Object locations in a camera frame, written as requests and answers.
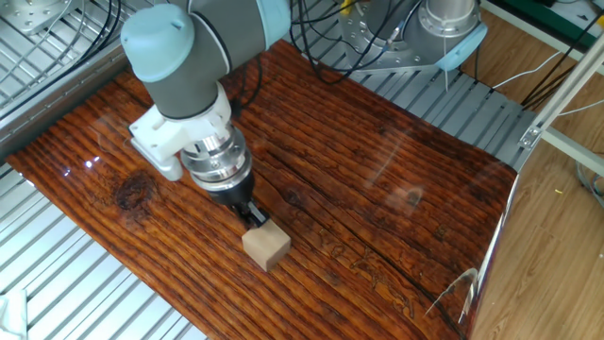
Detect white cable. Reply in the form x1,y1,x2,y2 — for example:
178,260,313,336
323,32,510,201
490,49,563,91
556,98,604,118

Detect aluminium post with bracket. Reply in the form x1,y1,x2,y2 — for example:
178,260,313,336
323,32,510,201
517,30,604,151

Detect perforated metal plate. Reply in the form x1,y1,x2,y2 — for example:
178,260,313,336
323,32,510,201
0,0,73,37

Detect aluminium horizontal beam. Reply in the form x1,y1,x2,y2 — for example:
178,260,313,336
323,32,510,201
541,126,604,177

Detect black cables along post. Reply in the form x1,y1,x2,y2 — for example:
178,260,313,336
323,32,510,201
520,11,604,111

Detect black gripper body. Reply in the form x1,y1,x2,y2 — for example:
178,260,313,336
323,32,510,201
206,170,257,209

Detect aluminium table edge rail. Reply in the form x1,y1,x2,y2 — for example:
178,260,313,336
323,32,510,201
0,44,143,160

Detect glossy wood grain mat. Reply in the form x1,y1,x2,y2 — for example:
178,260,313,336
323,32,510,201
5,37,518,340

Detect dark green work mat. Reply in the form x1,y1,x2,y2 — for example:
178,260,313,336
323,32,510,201
499,0,604,53

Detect light wooden cube block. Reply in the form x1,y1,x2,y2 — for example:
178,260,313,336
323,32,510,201
241,219,293,273

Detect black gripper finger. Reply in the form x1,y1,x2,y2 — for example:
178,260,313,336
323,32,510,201
240,200,271,230
226,205,250,230

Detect grey cable bundle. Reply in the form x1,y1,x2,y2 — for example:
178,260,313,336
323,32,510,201
574,160,604,209

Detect black cable bundle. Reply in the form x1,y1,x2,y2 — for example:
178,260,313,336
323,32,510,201
0,0,125,122

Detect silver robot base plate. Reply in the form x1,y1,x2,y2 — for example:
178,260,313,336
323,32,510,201
338,0,454,76

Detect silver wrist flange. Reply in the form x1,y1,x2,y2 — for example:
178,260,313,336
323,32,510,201
178,125,255,193

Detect white plastic wrist bracket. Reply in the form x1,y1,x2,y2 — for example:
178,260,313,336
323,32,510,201
127,82,235,183

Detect silver blue cable connector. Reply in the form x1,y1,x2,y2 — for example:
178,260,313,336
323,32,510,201
384,21,403,47

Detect white crumpled sheet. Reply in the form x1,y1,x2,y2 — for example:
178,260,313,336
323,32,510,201
0,288,29,340

